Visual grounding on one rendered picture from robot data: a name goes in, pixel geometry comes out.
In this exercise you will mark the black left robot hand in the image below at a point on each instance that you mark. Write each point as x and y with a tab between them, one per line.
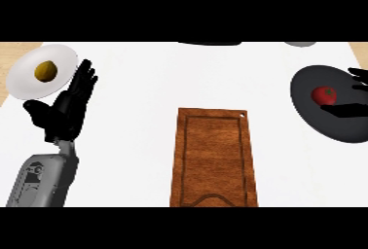
67	110

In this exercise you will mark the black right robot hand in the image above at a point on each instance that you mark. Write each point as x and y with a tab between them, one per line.
353	110

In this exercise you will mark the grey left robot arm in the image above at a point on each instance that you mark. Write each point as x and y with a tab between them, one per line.
41	181

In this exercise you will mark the dark grey round pan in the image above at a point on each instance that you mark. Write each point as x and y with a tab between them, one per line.
331	123

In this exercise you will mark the red tomato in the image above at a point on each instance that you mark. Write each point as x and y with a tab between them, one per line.
325	95

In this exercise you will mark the brown wooden cutting board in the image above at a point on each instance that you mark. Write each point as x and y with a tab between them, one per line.
214	162

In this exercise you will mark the white round plate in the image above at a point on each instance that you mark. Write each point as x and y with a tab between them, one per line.
41	73

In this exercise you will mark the grey round object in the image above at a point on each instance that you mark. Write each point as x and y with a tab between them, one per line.
301	43

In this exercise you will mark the black flat object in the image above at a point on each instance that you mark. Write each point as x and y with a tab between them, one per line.
211	43

